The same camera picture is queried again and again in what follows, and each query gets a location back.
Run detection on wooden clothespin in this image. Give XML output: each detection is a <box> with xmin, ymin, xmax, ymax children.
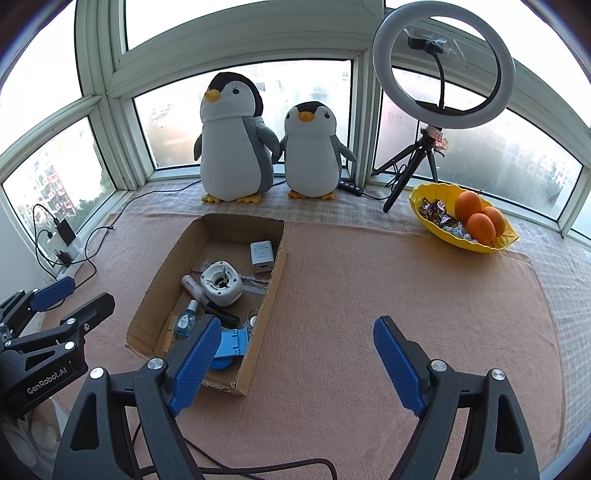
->
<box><xmin>161</xmin><ymin>315</ymin><xmax>176</xmax><ymax>354</ymax></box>

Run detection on small blue glass bottle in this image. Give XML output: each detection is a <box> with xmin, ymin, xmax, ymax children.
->
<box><xmin>173</xmin><ymin>300</ymin><xmax>198</xmax><ymax>338</ymax></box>

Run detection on blue round tape measure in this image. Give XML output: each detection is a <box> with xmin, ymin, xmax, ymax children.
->
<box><xmin>209</xmin><ymin>357</ymin><xmax>236</xmax><ymax>371</ymax></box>

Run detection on white bottle grey cap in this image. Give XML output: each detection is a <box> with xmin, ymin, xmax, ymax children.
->
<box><xmin>180</xmin><ymin>275</ymin><xmax>208</xmax><ymax>306</ymax></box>

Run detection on blue plastic stand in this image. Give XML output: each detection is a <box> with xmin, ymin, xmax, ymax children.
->
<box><xmin>214</xmin><ymin>327</ymin><xmax>249</xmax><ymax>360</ymax></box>

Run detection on white plug-in device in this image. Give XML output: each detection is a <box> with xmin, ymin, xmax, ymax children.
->
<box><xmin>199</xmin><ymin>261</ymin><xmax>243</xmax><ymax>307</ymax></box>

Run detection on black cylinder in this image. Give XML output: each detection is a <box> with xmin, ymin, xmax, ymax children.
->
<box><xmin>204</xmin><ymin>302</ymin><xmax>240</xmax><ymax>329</ymax></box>

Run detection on white charger block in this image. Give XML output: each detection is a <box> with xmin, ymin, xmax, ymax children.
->
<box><xmin>249</xmin><ymin>240</ymin><xmax>274</xmax><ymax>273</ymax></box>

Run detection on small black plug adapter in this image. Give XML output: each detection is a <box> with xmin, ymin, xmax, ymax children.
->
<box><xmin>56</xmin><ymin>250</ymin><xmax>72</xmax><ymax>267</ymax></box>

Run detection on white power strip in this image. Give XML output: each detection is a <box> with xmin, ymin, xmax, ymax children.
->
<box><xmin>55</xmin><ymin>238</ymin><xmax>85</xmax><ymax>280</ymax></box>

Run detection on black power adapter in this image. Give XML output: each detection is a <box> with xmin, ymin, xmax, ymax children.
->
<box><xmin>56</xmin><ymin>219</ymin><xmax>76</xmax><ymax>246</ymax></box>

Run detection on open cardboard box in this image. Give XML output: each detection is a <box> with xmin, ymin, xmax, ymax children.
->
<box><xmin>126</xmin><ymin>214</ymin><xmax>287</xmax><ymax>396</ymax></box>

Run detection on pink blanket mat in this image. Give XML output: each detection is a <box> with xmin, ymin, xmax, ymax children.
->
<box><xmin>27</xmin><ymin>177</ymin><xmax>591</xmax><ymax>480</ymax></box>

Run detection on orange fruit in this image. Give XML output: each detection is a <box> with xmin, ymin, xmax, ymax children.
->
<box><xmin>466</xmin><ymin>212</ymin><xmax>496</xmax><ymax>246</ymax></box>
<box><xmin>454</xmin><ymin>190</ymin><xmax>483</xmax><ymax>222</ymax></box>
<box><xmin>482</xmin><ymin>206</ymin><xmax>506</xmax><ymax>238</ymax></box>

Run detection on large penguin plush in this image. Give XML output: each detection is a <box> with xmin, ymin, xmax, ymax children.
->
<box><xmin>193</xmin><ymin>72</ymin><xmax>280</xmax><ymax>204</ymax></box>

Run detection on wrapped candies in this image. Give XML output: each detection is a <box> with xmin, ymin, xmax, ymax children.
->
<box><xmin>419</xmin><ymin>197</ymin><xmax>473</xmax><ymax>241</ymax></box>

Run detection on small penguin plush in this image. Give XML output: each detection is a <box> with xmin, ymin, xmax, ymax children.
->
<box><xmin>280</xmin><ymin>101</ymin><xmax>358</xmax><ymax>200</ymax></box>

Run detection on black tripod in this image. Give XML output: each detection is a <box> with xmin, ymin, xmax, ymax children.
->
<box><xmin>372</xmin><ymin>125</ymin><xmax>445</xmax><ymax>213</ymax></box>

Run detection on black cable on mat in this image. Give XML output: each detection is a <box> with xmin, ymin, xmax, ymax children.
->
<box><xmin>32</xmin><ymin>178</ymin><xmax>205</xmax><ymax>292</ymax></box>

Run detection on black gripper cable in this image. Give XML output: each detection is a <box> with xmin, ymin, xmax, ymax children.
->
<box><xmin>128</xmin><ymin>419</ymin><xmax>341</xmax><ymax>480</ymax></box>

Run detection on black inline cable remote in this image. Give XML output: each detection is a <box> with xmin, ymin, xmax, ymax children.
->
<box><xmin>338</xmin><ymin>179</ymin><xmax>363</xmax><ymax>197</ymax></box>

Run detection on white ring light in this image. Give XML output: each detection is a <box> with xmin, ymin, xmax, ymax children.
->
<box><xmin>372</xmin><ymin>0</ymin><xmax>517</xmax><ymax>130</ymax></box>

